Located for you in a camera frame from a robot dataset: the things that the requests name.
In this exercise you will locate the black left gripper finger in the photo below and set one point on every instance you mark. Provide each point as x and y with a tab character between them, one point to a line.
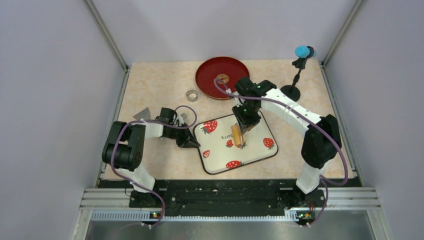
190	143
187	136

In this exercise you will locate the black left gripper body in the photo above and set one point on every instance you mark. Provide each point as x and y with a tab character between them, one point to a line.
176	133

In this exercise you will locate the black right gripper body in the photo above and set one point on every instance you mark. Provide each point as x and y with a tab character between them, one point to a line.
247	114

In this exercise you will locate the wooden dough roller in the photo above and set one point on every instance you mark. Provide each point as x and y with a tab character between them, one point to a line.
237	136

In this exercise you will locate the strawberry print rectangular tray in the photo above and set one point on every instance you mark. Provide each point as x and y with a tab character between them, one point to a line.
219	152

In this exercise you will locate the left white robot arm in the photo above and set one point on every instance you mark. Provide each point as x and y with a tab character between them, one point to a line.
124	146

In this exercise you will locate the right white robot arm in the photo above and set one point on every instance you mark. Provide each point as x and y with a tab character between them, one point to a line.
321	135

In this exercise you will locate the red round lacquer plate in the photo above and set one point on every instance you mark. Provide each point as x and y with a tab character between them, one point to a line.
226	69

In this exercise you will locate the blue microphone on stand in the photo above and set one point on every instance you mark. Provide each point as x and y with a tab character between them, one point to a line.
303	53

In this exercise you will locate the metal dough scraper wooden handle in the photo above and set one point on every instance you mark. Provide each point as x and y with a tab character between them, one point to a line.
143	115

